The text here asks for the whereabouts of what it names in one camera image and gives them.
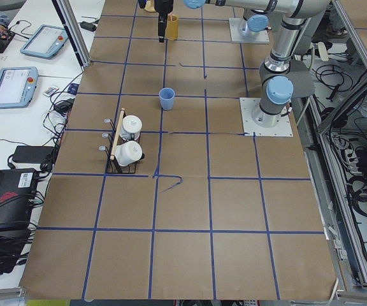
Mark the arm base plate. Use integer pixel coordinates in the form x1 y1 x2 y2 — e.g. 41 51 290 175
229 15 270 44
240 98 293 137

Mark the grey office chair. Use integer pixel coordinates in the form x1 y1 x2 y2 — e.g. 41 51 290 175
285 45 316 99

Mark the white mug near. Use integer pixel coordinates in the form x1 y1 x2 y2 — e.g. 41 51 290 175
115 141 144 166

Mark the small remote control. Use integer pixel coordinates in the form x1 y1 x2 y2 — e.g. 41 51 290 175
43 85 59 98

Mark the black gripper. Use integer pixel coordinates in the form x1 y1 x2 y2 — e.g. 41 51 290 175
154 0 173 43

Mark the light blue plastic cup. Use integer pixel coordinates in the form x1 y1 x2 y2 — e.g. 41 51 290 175
159 87 175 111

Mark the teach pendant far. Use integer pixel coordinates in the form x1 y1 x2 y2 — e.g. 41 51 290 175
20 24 68 59

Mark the wooden mug tree stand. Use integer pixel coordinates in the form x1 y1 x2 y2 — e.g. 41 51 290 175
144 0 155 13

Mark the black computer box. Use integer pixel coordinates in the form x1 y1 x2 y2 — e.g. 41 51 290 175
0 168 39 231

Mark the white mug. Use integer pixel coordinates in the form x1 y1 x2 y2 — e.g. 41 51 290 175
120 115 142 141
115 141 144 166

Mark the black wire mug rack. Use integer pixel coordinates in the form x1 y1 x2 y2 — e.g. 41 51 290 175
99 108 145 175

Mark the teach pendant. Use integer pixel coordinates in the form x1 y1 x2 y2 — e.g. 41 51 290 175
0 66 38 109
20 24 68 59

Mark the aluminium frame post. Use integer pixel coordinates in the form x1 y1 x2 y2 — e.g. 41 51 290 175
52 0 90 68

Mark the tan bamboo chopstick holder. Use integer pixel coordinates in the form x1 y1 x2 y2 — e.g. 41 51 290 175
165 13 179 40

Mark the teach pendant near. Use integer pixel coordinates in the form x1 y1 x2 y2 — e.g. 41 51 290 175
0 66 38 109

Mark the white mug far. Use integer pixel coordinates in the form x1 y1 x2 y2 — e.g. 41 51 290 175
120 115 142 141

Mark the black power adapter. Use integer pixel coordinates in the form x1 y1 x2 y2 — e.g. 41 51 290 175
12 145 54 164

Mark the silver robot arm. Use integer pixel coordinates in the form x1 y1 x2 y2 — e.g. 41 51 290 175
150 1 270 44
184 1 328 128

